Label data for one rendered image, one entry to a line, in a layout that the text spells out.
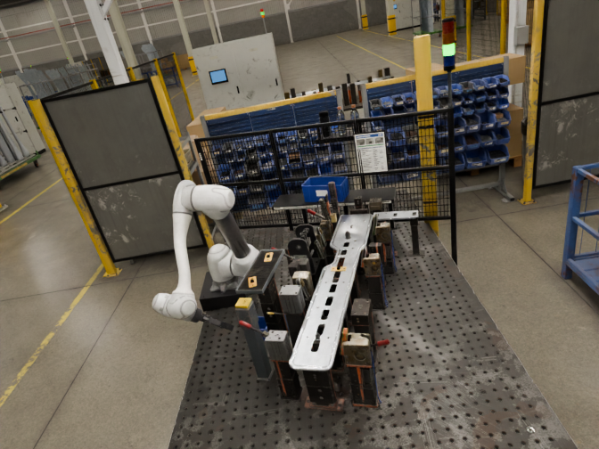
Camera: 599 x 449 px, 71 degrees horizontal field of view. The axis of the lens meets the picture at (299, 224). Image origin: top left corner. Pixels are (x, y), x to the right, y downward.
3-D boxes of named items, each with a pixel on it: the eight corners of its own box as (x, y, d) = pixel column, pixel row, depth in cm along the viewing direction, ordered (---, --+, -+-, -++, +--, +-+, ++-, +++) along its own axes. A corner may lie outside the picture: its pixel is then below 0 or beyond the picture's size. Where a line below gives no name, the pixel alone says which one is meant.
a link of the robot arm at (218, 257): (217, 266, 285) (209, 240, 274) (242, 268, 280) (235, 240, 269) (207, 281, 272) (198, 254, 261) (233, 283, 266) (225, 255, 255)
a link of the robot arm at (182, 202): (166, 211, 217) (189, 211, 213) (170, 177, 221) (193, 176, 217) (180, 216, 230) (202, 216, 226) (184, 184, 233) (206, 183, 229)
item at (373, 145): (389, 172, 303) (385, 130, 289) (357, 175, 310) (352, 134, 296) (389, 171, 305) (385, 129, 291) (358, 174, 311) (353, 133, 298)
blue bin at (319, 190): (343, 201, 300) (340, 184, 294) (304, 202, 313) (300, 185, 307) (349, 191, 313) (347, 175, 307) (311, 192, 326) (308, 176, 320)
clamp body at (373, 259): (388, 312, 238) (381, 259, 223) (365, 311, 242) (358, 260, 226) (389, 301, 246) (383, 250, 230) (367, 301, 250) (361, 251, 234)
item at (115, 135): (221, 251, 489) (165, 72, 401) (219, 257, 477) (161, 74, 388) (110, 271, 498) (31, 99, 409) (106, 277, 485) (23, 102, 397)
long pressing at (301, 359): (338, 372, 168) (337, 370, 167) (284, 369, 175) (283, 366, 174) (373, 214, 284) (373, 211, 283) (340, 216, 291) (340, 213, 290)
